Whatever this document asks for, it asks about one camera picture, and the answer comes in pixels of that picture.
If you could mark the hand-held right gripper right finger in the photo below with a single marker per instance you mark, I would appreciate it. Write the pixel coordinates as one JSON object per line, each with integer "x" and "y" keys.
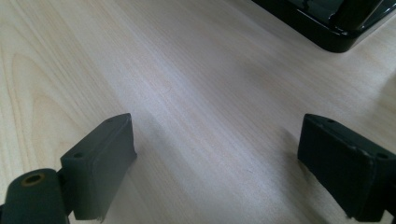
{"x": 345, "y": 168}

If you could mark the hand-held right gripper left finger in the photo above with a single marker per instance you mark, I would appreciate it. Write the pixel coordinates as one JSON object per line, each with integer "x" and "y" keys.
{"x": 99, "y": 165}

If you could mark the red and black shoe rack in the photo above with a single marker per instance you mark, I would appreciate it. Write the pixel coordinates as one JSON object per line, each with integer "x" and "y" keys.
{"x": 330, "y": 25}

